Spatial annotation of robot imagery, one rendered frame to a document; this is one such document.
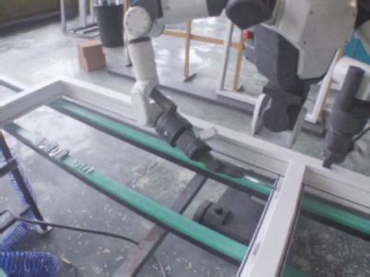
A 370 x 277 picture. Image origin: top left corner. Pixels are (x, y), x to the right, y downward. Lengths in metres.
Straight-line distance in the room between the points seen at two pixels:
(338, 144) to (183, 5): 0.51
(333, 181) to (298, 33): 0.41
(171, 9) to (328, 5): 0.40
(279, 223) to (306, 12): 0.50
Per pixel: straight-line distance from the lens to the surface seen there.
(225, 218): 1.47
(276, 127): 0.91
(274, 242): 0.55
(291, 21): 0.71
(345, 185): 0.78
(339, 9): 0.78
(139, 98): 0.72
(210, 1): 0.67
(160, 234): 0.65
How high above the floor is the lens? 1.38
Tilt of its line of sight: 35 degrees down
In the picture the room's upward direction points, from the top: 3 degrees clockwise
